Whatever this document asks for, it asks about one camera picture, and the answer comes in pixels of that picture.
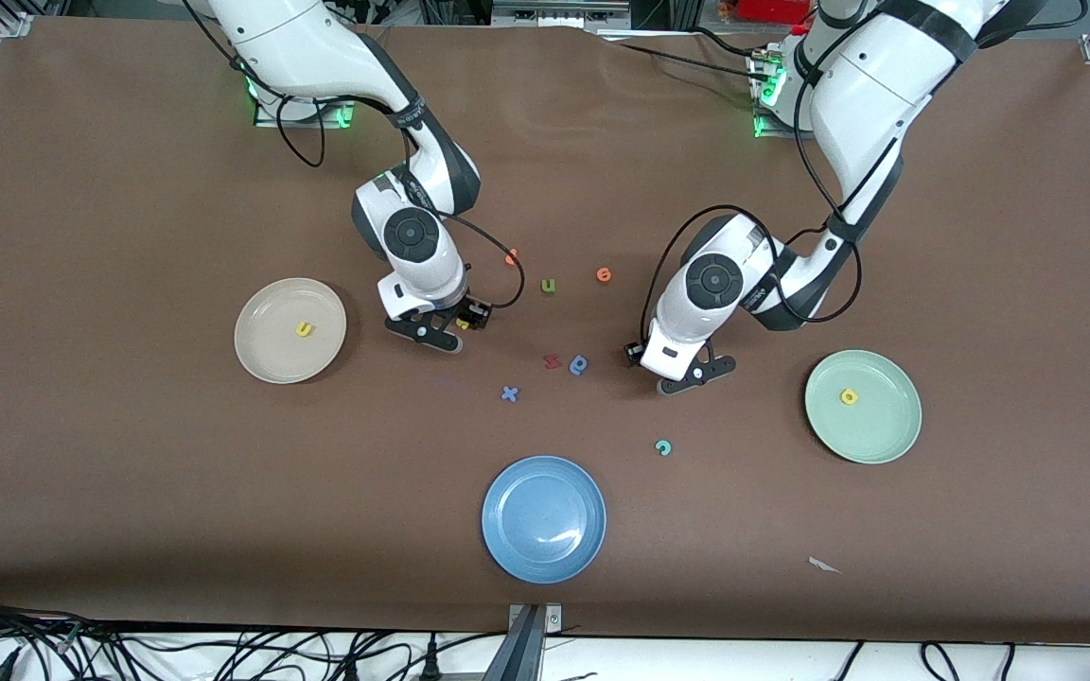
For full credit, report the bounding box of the dark equipment rack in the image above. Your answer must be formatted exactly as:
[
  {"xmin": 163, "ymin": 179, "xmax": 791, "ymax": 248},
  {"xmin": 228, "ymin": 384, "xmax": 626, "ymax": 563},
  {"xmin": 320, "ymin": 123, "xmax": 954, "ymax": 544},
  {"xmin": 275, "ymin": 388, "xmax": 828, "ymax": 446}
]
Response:
[{"xmin": 417, "ymin": 0, "xmax": 697, "ymax": 29}]

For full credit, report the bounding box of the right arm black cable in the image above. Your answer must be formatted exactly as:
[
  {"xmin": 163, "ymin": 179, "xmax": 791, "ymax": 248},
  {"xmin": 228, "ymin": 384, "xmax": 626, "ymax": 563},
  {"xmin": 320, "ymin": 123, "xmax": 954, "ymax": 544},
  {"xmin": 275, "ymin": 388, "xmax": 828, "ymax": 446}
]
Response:
[{"xmin": 181, "ymin": 0, "xmax": 527, "ymax": 313}]

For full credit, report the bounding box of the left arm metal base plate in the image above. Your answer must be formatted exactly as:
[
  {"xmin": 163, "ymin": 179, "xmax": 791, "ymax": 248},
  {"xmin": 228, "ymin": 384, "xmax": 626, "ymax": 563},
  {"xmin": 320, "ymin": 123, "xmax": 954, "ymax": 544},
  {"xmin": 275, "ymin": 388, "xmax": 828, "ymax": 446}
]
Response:
[{"xmin": 751, "ymin": 52, "xmax": 816, "ymax": 141}]

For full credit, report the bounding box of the thin black cable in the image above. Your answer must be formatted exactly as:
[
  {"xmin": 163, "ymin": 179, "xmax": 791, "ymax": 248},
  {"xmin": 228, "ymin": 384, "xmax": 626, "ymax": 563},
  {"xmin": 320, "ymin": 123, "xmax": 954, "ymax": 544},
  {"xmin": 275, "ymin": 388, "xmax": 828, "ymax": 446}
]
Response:
[{"xmin": 602, "ymin": 26, "xmax": 764, "ymax": 86}]

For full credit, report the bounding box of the black floor cable bundle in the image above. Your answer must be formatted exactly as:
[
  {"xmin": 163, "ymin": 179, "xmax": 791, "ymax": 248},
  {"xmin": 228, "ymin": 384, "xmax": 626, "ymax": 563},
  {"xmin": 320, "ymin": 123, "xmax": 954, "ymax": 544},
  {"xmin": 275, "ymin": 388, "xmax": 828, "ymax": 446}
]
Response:
[{"xmin": 0, "ymin": 591, "xmax": 253, "ymax": 681}]

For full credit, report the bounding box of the blue round plate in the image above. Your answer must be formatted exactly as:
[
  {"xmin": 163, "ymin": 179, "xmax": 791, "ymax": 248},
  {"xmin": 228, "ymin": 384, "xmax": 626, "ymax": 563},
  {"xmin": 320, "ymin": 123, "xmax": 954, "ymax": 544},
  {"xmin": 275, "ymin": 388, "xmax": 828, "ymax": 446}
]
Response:
[{"xmin": 482, "ymin": 456, "xmax": 607, "ymax": 585}]

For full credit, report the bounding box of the green round plate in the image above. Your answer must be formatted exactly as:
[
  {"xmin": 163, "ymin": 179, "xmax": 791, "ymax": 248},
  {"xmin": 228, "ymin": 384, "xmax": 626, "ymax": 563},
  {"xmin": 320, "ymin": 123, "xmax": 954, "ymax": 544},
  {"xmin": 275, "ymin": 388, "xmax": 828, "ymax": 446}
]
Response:
[{"xmin": 804, "ymin": 350, "xmax": 923, "ymax": 465}]

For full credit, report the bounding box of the red box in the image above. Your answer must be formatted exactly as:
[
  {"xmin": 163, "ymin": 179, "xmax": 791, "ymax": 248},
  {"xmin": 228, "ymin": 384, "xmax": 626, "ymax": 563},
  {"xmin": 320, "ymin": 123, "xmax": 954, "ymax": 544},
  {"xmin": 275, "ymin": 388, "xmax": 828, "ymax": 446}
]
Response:
[{"xmin": 739, "ymin": 0, "xmax": 816, "ymax": 22}]

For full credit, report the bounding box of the looped black floor cable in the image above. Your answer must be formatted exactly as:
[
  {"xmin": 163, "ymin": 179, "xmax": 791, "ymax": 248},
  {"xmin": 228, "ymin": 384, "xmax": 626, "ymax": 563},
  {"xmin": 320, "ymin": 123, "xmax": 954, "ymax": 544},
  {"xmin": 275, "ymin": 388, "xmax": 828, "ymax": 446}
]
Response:
[{"xmin": 921, "ymin": 641, "xmax": 960, "ymax": 681}]

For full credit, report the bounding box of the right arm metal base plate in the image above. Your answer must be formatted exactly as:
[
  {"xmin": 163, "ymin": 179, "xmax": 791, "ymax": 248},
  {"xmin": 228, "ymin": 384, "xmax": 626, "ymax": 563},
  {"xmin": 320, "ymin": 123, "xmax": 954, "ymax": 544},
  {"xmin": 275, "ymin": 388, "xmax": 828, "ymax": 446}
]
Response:
[{"xmin": 254, "ymin": 90, "xmax": 357, "ymax": 130}]

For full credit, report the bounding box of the beige round plate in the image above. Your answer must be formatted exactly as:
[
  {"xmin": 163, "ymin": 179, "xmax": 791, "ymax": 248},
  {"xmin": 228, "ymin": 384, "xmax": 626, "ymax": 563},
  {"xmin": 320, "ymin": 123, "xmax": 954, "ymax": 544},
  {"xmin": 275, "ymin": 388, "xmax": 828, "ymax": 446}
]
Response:
[{"xmin": 234, "ymin": 277, "xmax": 348, "ymax": 385}]

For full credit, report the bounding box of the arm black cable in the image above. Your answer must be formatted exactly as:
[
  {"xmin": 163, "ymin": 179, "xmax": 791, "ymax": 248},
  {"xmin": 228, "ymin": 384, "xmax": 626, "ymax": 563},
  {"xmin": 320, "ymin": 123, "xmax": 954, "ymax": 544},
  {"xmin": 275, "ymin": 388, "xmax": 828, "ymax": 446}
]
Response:
[
  {"xmin": 640, "ymin": 0, "xmax": 1090, "ymax": 346},
  {"xmin": 181, "ymin": 0, "xmax": 527, "ymax": 313}
]

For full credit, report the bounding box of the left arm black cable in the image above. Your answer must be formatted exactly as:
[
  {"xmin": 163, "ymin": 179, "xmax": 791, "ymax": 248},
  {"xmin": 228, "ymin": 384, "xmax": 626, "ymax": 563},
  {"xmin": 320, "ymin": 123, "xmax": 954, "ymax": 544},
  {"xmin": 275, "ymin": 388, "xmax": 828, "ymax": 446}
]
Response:
[{"xmin": 640, "ymin": 0, "xmax": 1090, "ymax": 346}]

